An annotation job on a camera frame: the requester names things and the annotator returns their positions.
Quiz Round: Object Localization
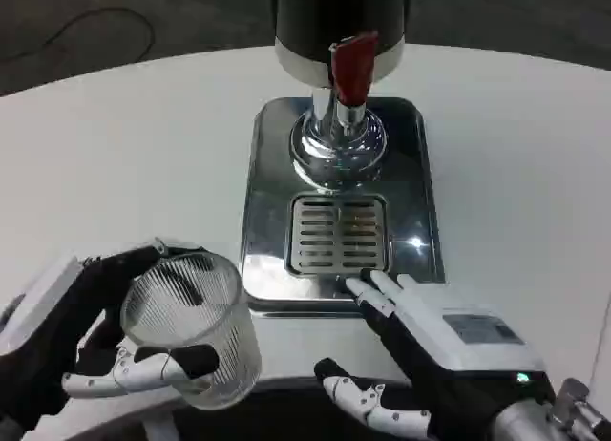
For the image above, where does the steel drip tray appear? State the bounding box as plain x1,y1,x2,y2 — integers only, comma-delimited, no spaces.
238,95,446,313

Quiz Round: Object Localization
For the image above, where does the clear ribbed glass cup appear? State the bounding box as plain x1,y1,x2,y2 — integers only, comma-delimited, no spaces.
119,251,263,411

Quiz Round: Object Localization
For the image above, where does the black floor cable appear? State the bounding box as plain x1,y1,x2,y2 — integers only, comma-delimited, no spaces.
0,7,157,65

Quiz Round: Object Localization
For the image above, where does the black drink dispenser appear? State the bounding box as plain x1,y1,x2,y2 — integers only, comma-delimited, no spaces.
268,0,407,197

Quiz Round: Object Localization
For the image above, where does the red dispenser tap handle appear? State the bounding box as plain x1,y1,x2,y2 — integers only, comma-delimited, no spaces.
328,29,380,107

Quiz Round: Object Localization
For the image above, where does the steel drip grid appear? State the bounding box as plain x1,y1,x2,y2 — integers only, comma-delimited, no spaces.
284,194,391,276

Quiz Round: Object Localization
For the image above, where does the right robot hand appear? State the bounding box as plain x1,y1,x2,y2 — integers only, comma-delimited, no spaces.
313,268,558,441

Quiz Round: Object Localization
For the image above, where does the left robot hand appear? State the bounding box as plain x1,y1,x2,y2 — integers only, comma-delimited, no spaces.
0,239,221,433

